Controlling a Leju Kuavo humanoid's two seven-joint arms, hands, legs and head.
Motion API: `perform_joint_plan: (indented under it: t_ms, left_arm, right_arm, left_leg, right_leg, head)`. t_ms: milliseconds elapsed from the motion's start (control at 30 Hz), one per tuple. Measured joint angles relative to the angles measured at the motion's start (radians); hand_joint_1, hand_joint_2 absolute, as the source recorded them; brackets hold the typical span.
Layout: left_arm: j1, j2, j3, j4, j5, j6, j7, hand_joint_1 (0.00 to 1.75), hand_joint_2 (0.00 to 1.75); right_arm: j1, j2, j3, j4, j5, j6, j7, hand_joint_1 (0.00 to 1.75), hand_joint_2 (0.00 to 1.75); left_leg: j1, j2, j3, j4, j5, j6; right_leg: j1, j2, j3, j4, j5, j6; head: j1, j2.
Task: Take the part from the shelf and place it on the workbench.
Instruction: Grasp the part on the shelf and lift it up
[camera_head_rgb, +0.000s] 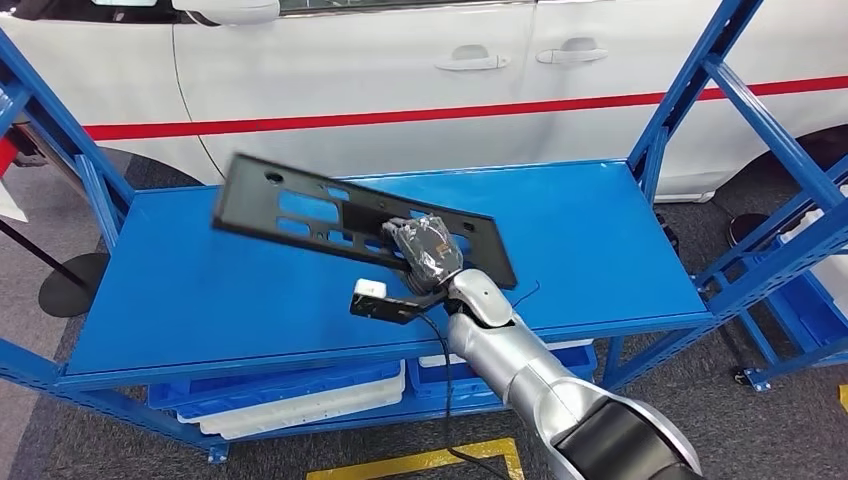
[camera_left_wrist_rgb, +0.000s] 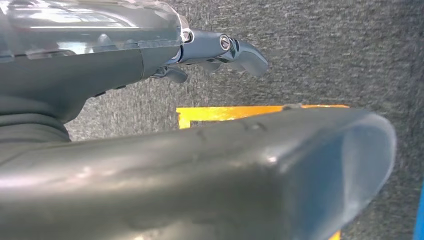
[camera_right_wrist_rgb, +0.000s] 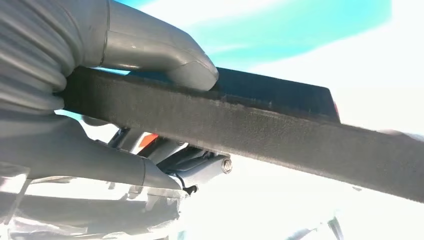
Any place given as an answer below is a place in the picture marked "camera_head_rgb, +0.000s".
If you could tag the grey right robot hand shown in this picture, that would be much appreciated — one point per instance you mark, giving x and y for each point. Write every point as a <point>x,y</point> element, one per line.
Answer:
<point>427,248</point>

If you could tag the black plastic plate frame part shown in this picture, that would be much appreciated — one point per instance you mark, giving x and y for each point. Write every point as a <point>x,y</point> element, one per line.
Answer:
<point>245,205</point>

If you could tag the blue metal shelf rack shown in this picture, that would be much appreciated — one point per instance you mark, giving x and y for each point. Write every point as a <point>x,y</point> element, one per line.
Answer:
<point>782,358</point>
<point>199,298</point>

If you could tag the red barrier belt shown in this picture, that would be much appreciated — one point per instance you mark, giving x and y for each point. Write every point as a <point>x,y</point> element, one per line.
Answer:
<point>6,156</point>
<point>397,116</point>

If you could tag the white car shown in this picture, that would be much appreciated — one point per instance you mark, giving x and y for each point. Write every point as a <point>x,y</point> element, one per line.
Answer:
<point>364,79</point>

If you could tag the black round base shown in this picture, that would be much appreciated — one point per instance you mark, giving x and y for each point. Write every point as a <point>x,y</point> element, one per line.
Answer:
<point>755,232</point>

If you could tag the black stanchion with round base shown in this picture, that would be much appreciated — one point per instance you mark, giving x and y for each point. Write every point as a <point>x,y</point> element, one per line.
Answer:
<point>69,291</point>

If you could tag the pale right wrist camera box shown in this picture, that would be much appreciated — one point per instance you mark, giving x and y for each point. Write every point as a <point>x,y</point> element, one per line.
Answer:
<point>370,288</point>

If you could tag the silver belt stanchion post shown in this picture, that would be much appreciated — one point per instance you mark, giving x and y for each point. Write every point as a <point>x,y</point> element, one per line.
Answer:
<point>30,156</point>

